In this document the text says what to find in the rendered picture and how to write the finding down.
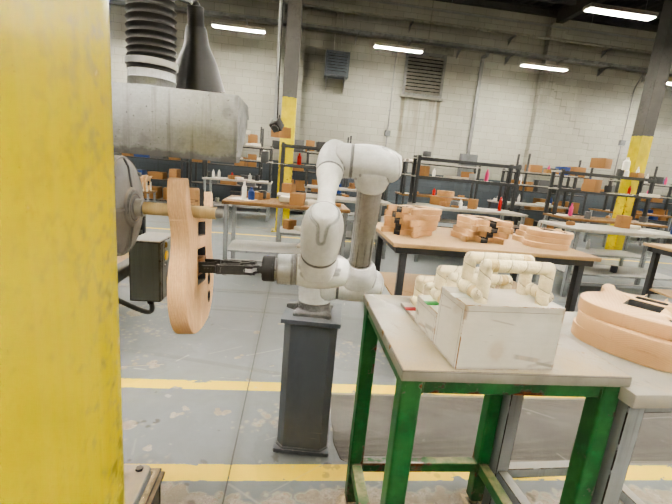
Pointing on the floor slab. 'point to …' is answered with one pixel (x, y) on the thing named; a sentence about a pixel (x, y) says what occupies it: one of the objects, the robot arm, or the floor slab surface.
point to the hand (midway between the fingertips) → (203, 265)
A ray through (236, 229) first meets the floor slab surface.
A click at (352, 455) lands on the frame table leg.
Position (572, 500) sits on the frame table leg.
